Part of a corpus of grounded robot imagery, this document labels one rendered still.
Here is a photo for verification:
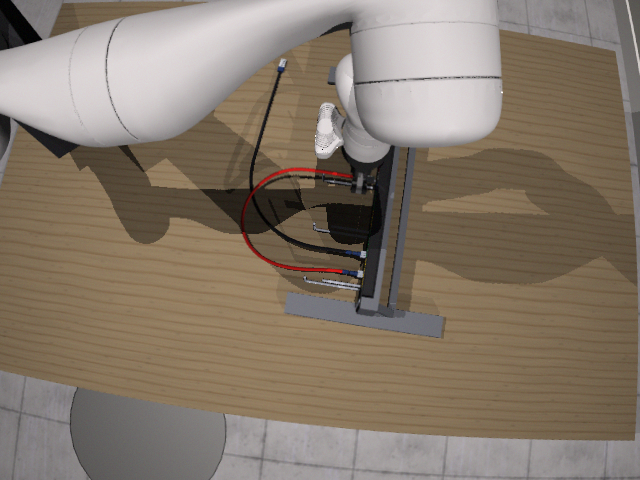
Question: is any red cable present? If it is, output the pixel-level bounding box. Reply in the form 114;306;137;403
241;168;353;274

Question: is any black patch cord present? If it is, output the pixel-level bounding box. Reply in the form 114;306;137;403
249;71;353;255

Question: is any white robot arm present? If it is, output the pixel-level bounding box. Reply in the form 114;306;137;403
0;0;502;163

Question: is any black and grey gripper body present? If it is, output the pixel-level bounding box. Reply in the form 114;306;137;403
341;146;388;179

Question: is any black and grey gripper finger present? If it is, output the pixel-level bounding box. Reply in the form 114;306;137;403
350;165;367;195

